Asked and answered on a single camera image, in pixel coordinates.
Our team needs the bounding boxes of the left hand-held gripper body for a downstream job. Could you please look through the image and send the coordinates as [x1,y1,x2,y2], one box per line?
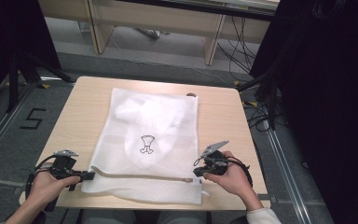
[49,149,84,181]

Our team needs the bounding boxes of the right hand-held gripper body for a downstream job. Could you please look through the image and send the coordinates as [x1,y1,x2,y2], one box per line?
[198,139,230,177]

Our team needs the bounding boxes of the white mesh laundry bag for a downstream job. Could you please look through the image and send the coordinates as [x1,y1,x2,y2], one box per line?
[80,88,211,206]

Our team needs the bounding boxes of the person's right hand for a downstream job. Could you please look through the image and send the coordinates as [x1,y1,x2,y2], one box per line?
[202,150,256,202]

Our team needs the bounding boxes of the person's left hand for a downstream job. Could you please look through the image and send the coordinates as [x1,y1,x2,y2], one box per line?
[27,169,82,213]

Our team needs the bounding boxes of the person's grey trouser legs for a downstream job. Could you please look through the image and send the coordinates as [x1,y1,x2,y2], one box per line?
[79,209,213,224]

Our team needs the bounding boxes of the grey tape strip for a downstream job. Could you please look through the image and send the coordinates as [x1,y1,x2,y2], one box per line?
[257,193,278,203]

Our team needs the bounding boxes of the white garment with black print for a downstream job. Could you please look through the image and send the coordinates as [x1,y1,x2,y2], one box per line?
[115,93,188,169]

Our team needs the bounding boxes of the black metal stand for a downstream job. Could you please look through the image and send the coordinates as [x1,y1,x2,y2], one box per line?
[5,50,75,114]
[237,70,282,131]

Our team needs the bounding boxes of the black curtain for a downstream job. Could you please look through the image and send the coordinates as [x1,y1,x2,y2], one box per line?
[0,0,62,105]
[249,0,358,224]

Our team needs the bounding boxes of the light wooden desk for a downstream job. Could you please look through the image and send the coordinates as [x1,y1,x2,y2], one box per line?
[37,0,282,66]

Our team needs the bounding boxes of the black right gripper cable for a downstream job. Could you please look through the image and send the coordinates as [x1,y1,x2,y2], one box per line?
[226,156,255,189]

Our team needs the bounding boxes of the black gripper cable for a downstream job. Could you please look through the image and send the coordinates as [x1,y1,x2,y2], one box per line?
[226,156,255,189]
[24,154,58,202]

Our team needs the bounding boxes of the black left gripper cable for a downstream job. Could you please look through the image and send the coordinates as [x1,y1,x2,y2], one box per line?
[24,154,58,202]

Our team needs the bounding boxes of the black floor cables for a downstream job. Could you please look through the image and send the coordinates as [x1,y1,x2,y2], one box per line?
[242,101,290,133]

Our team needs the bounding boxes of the metal floor rail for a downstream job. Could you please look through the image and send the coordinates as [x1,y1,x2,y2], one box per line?
[264,124,312,224]
[0,82,40,171]

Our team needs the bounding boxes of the bundle of black cables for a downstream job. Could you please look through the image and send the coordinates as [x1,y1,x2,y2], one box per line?
[216,15,257,82]

